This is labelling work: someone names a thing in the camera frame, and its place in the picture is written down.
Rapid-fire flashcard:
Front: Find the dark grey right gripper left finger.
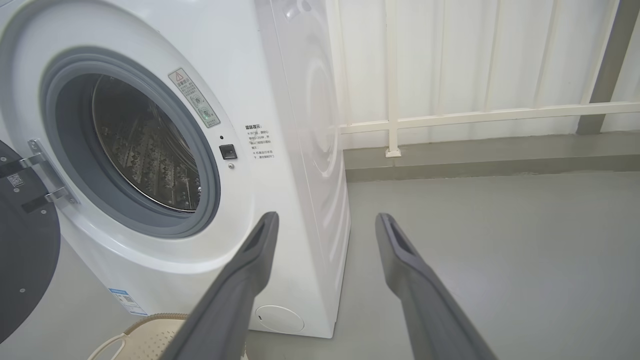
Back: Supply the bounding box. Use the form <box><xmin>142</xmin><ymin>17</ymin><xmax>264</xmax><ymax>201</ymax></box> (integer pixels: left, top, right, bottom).
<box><xmin>159</xmin><ymin>211</ymin><xmax>280</xmax><ymax>360</ymax></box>

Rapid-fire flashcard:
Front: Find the cream perforated laundry basket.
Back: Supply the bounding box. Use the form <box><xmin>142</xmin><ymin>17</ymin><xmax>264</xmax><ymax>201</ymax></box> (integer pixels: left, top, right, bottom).
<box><xmin>87</xmin><ymin>313</ymin><xmax>249</xmax><ymax>360</ymax></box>

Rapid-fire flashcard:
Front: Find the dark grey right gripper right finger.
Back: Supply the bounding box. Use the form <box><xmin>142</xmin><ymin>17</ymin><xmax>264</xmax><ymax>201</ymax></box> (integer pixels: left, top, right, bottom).
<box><xmin>375</xmin><ymin>213</ymin><xmax>498</xmax><ymax>360</ymax></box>

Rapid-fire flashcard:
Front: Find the white metal railing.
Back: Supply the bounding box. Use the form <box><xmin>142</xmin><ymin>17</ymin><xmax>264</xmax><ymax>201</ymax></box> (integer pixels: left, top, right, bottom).
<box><xmin>325</xmin><ymin>0</ymin><xmax>640</xmax><ymax>158</ymax></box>

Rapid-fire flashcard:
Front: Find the dark grey post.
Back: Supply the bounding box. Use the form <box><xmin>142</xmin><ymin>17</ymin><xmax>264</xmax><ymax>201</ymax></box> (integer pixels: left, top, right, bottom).
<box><xmin>576</xmin><ymin>0</ymin><xmax>640</xmax><ymax>136</ymax></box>

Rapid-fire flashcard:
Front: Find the white front-load washing machine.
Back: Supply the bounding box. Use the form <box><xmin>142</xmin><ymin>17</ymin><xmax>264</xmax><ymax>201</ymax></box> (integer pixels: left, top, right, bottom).
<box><xmin>0</xmin><ymin>0</ymin><xmax>352</xmax><ymax>339</ymax></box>

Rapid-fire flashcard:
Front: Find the perforated steel washer drum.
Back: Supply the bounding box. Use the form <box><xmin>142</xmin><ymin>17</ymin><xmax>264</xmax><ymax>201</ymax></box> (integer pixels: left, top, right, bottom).
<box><xmin>91</xmin><ymin>74</ymin><xmax>202</xmax><ymax>213</ymax></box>

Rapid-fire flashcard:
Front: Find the round white filter cover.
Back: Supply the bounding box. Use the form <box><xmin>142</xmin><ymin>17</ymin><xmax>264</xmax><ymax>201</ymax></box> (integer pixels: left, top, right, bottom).
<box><xmin>255</xmin><ymin>305</ymin><xmax>305</xmax><ymax>334</ymax></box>

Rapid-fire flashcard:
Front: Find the grey rubber door gasket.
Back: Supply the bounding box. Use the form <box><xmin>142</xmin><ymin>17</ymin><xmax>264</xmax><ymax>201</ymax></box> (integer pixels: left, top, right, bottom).
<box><xmin>40</xmin><ymin>46</ymin><xmax>222</xmax><ymax>240</ymax></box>

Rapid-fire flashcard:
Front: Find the blue energy label sticker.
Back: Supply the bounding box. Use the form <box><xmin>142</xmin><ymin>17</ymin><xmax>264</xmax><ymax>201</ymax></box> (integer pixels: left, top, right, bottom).
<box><xmin>108</xmin><ymin>288</ymin><xmax>148</xmax><ymax>317</ymax></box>

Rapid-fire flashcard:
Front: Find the grey warning sticker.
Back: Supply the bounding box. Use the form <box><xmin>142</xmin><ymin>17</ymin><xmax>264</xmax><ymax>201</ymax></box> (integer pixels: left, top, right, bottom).
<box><xmin>168</xmin><ymin>68</ymin><xmax>221</xmax><ymax>129</ymax></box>

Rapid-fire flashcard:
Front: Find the metal door hinge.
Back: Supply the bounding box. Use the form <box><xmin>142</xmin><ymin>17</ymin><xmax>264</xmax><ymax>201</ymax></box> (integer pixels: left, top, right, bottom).
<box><xmin>19</xmin><ymin>138</ymin><xmax>81</xmax><ymax>207</ymax></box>

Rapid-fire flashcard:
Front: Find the washing machine glass door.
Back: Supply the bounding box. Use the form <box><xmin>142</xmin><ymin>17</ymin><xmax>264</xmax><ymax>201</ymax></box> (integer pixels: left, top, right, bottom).
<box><xmin>0</xmin><ymin>140</ymin><xmax>62</xmax><ymax>345</ymax></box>

